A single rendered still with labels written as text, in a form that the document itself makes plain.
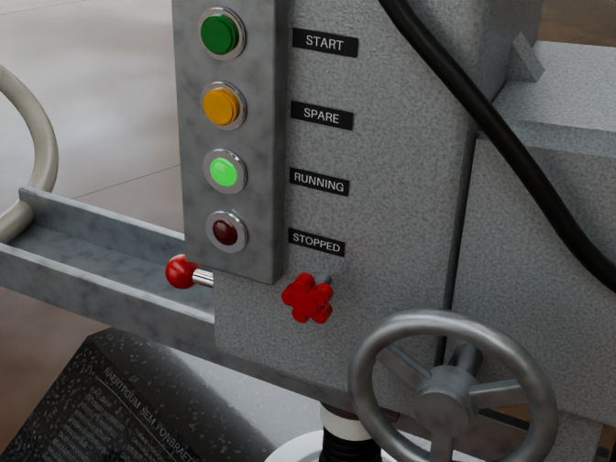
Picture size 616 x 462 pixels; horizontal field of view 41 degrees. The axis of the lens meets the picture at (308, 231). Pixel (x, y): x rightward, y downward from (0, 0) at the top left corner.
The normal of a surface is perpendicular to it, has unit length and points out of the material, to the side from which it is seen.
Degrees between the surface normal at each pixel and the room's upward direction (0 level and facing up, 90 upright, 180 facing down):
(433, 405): 90
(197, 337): 90
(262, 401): 0
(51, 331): 0
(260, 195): 90
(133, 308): 90
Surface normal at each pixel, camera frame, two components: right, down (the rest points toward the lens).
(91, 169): 0.03, -0.86
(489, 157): -0.42, 0.46
